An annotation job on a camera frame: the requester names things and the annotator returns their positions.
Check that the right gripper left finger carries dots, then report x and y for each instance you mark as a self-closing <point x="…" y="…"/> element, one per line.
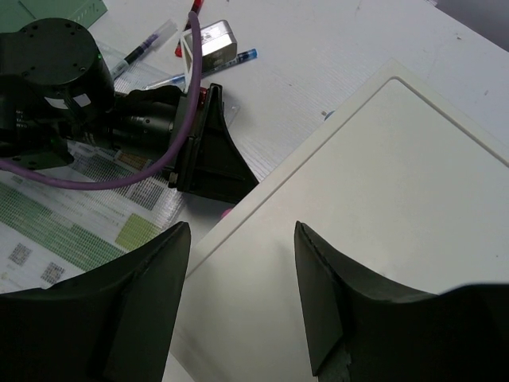
<point x="113" y="323"/>

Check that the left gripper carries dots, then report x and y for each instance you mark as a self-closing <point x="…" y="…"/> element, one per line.
<point x="146" y="124"/>

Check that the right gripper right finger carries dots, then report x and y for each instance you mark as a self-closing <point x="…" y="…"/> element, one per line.
<point x="361" y="326"/>

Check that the clear plastic document pouch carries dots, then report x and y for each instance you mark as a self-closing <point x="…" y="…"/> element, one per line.
<point x="50" y="234"/>

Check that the pink drawer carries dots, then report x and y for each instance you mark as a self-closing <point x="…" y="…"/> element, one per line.
<point x="225" y="213"/>

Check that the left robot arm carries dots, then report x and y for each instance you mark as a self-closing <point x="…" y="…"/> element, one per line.
<point x="56" y="88"/>

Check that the dark blue pen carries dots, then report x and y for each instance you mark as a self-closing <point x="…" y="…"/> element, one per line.
<point x="154" y="41"/>

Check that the white drawer cabinet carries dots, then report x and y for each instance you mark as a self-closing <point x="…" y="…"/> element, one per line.
<point x="397" y="179"/>

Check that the green mesh file organizer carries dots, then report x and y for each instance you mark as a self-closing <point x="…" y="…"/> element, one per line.
<point x="18" y="13"/>

